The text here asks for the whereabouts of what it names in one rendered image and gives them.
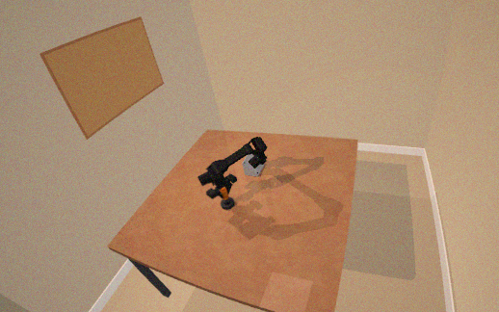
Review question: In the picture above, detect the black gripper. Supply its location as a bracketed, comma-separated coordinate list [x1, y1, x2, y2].
[206, 174, 237, 199]

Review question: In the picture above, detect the black round pedestal with short shaft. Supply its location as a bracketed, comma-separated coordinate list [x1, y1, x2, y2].
[220, 197, 235, 210]

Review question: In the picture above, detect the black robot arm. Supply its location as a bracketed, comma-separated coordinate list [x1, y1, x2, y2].
[198, 137, 267, 186]

